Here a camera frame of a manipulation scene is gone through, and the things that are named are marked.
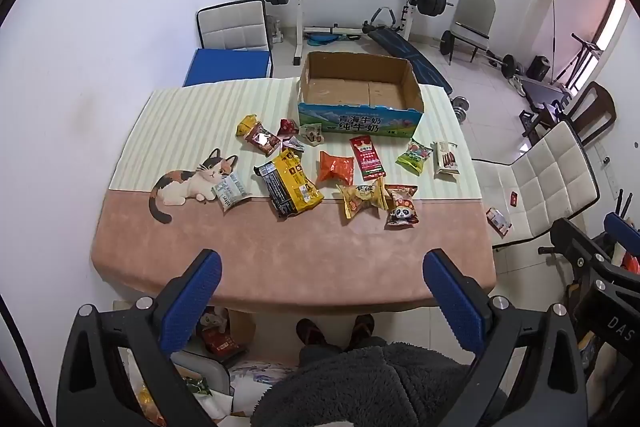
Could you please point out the white chocolate biscuit packet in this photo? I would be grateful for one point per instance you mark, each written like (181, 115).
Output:
(446, 158)

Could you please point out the small dumbbell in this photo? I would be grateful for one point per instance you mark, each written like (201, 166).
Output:
(459, 107)

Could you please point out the dark wooden chair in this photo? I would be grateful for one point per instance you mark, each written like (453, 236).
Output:
(595, 107)

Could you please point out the brown red snack packet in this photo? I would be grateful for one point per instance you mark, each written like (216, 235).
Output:
(262, 139)

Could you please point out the white padded swivel chair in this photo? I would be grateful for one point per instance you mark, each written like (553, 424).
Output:
(550, 177)

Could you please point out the small silver candy packet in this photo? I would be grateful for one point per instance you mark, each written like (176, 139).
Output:
(294, 144)

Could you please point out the blue seat cushion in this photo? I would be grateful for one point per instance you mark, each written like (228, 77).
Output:
(227, 67)

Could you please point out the small red white box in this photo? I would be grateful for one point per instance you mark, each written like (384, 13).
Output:
(498, 221)

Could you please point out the blue printed cardboard box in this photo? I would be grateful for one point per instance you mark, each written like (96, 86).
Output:
(360, 87)

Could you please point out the black sit-up bench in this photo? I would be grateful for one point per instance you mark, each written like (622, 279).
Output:
(400, 43)

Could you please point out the person's dark fleece clothing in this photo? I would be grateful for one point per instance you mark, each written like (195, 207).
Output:
(360, 387)

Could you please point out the white grey snack packet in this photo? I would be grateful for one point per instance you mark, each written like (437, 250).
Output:
(229, 192)

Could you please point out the green gumball packet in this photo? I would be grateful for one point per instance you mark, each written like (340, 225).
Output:
(414, 155)

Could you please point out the white plastic bag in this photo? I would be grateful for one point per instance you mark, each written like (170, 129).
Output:
(260, 382)

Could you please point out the panda print snack packet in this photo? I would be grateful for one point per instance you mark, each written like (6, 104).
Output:
(402, 207)

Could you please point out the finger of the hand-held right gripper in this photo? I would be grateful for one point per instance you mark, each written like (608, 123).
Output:
(620, 225)
(575, 244)

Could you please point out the grey chair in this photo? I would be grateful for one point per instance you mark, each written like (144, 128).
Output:
(475, 14)

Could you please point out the white barbell rack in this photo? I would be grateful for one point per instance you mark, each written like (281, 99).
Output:
(298, 17)

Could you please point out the orange snack packet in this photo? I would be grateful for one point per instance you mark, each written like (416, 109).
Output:
(336, 168)

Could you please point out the small red snack packet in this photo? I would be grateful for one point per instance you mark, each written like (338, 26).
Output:
(287, 126)

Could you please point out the person's right shoe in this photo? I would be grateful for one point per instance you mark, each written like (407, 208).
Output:
(362, 328)

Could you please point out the person's shoe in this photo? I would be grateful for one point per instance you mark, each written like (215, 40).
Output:
(362, 328)
(312, 333)

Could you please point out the pale nut snack packet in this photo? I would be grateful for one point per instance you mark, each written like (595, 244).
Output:
(312, 133)

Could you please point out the person's left shoe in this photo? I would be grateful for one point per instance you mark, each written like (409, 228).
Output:
(312, 333)

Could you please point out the short barbell with black plates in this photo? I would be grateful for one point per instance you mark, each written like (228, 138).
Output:
(507, 66)

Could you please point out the blue balance disc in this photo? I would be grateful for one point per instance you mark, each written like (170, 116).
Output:
(320, 40)

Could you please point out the black router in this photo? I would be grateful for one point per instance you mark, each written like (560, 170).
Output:
(622, 203)

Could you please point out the small yellow snack packet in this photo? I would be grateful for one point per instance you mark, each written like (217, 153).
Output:
(246, 124)

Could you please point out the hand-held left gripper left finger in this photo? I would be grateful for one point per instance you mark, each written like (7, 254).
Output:
(192, 302)

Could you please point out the long red snack packet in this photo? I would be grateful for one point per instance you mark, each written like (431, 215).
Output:
(367, 157)

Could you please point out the yellow red snack packet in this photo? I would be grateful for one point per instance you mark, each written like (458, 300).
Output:
(362, 197)

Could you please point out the yellow black snack packet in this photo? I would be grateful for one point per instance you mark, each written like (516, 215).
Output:
(290, 179)

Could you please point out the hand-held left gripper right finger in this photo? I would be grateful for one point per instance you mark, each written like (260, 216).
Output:
(452, 302)

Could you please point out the red snack bag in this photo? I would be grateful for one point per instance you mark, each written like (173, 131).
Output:
(220, 339)

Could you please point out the black metal stand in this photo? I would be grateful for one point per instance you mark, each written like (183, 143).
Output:
(582, 52)

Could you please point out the black speaker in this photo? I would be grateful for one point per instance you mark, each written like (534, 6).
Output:
(538, 67)

